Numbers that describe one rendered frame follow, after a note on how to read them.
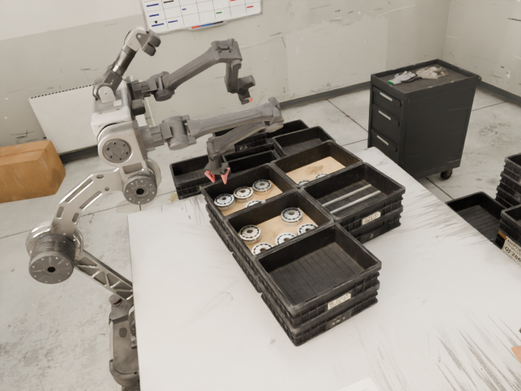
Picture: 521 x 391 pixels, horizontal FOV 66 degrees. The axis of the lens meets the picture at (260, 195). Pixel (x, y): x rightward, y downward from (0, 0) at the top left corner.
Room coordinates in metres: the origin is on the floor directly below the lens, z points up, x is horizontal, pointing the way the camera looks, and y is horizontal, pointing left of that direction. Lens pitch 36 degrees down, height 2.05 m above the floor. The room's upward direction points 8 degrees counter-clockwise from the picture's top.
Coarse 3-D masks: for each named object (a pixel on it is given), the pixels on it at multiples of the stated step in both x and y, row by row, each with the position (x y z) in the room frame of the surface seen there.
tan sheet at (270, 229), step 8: (280, 216) 1.50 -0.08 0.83; (304, 216) 1.48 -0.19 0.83; (264, 224) 1.46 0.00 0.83; (272, 224) 1.45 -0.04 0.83; (280, 224) 1.45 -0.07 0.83; (264, 232) 1.41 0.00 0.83; (272, 232) 1.40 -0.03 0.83; (280, 232) 1.39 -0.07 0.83; (288, 232) 1.38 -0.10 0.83; (296, 232) 1.38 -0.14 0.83; (264, 240) 1.35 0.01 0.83; (272, 240) 1.34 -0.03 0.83
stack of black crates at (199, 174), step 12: (204, 156) 2.62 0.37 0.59; (180, 168) 2.58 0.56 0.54; (192, 168) 2.60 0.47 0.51; (204, 168) 2.62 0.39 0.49; (180, 180) 2.50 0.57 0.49; (192, 180) 2.31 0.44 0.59; (204, 180) 2.34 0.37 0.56; (216, 180) 2.36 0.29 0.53; (180, 192) 2.30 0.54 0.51; (192, 192) 2.32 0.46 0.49
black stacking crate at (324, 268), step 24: (312, 240) 1.24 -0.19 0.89; (336, 240) 1.27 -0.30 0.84; (264, 264) 1.15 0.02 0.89; (288, 264) 1.19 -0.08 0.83; (312, 264) 1.17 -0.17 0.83; (336, 264) 1.15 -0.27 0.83; (360, 264) 1.12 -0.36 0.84; (264, 288) 1.08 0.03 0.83; (288, 288) 1.06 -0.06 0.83; (312, 288) 1.04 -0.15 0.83; (360, 288) 1.00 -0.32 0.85; (288, 312) 0.91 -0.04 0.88; (312, 312) 0.91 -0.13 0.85
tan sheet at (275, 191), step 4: (268, 180) 1.83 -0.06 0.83; (272, 184) 1.79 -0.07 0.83; (252, 188) 1.78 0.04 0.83; (272, 188) 1.75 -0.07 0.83; (276, 188) 1.74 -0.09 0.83; (272, 192) 1.71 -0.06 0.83; (276, 192) 1.70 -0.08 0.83; (280, 192) 1.70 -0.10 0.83; (256, 196) 1.69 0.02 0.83; (260, 196) 1.69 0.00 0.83; (264, 196) 1.68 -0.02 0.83; (268, 196) 1.68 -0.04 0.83; (236, 204) 1.65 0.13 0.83; (240, 204) 1.65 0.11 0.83; (244, 204) 1.64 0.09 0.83; (232, 208) 1.62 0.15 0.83; (236, 208) 1.62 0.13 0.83; (240, 208) 1.61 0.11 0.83; (224, 212) 1.60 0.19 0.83; (228, 212) 1.60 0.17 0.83; (232, 212) 1.59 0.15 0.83
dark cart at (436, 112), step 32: (416, 64) 3.06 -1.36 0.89; (448, 64) 2.97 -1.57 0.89; (384, 96) 2.78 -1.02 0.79; (416, 96) 2.57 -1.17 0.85; (448, 96) 2.63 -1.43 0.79; (384, 128) 2.79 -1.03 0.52; (416, 128) 2.58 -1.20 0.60; (448, 128) 2.64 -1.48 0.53; (416, 160) 2.59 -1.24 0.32; (448, 160) 2.66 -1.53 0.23
